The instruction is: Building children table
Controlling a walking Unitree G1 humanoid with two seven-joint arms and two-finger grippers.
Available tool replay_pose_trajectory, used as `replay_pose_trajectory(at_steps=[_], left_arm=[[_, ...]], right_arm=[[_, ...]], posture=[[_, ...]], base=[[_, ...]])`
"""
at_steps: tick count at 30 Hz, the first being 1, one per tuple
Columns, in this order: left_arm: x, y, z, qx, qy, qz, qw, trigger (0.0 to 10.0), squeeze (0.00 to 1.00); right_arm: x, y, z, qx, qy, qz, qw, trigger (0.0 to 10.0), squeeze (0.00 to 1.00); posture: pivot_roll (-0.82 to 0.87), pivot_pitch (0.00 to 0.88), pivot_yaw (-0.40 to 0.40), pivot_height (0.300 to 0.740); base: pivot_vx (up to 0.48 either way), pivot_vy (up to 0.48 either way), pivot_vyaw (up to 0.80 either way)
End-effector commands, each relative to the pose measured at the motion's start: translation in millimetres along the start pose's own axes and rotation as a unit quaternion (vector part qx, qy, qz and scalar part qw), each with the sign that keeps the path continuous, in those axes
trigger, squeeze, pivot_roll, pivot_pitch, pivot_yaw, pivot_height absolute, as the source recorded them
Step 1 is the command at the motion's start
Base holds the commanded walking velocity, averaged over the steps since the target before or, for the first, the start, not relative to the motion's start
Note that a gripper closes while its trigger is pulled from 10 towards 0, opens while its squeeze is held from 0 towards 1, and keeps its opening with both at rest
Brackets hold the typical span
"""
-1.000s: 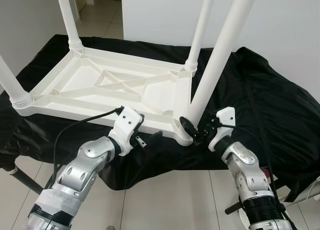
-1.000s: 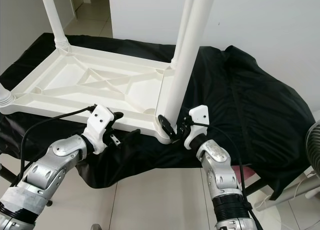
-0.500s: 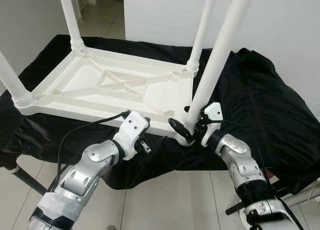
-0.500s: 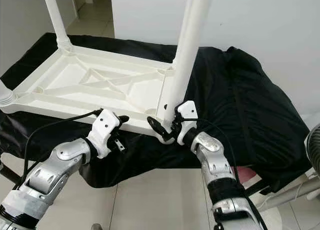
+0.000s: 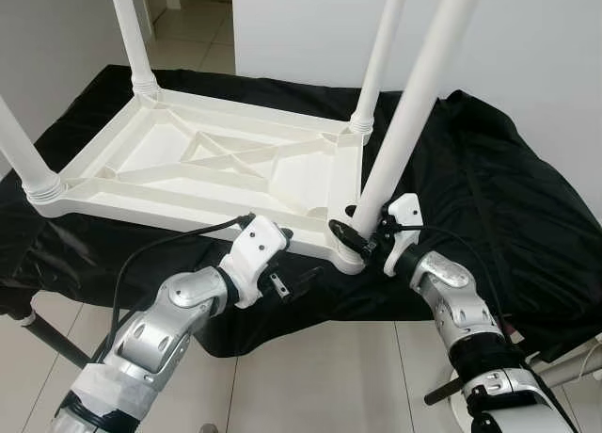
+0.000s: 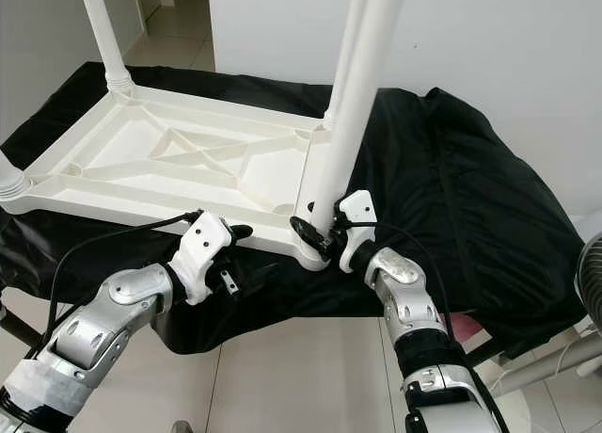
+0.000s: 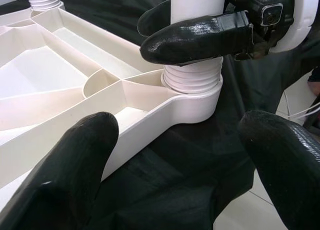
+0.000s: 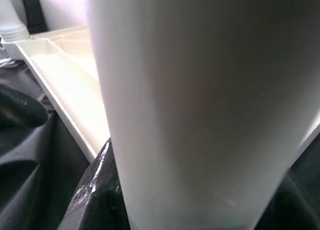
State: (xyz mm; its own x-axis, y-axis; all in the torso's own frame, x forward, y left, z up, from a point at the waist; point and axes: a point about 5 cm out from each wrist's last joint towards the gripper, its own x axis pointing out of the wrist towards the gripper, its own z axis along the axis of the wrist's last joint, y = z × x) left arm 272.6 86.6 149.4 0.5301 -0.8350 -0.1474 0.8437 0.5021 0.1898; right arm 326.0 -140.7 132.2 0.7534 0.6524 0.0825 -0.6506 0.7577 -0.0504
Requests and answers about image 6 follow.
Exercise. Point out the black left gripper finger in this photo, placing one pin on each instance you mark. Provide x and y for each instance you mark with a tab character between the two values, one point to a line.
240	232

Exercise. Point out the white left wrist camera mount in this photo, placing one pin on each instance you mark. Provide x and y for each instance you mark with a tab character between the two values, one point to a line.
207	245

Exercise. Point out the pink round stool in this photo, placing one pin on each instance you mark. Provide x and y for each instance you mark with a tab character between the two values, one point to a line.
470	325

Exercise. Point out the white plastic table top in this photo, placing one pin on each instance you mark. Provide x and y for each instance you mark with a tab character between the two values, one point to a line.
141	141

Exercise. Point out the white plastic table leg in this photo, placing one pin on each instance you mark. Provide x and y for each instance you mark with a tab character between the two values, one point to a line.
367	75
103	33
341	56
11	181

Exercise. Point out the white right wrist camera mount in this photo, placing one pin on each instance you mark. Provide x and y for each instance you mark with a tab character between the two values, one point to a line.
359	207

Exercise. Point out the black table cloth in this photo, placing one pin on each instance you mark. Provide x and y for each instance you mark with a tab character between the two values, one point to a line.
480	216

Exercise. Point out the grey robot foot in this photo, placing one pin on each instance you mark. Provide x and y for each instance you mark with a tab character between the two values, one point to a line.
182	427

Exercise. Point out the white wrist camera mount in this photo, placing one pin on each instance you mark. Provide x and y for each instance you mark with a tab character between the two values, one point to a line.
359	207
207	245

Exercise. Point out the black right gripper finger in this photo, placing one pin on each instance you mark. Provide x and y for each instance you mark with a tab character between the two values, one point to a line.
308	234

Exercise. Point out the black metal table leg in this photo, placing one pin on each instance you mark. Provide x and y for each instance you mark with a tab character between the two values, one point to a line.
19	328
489	346

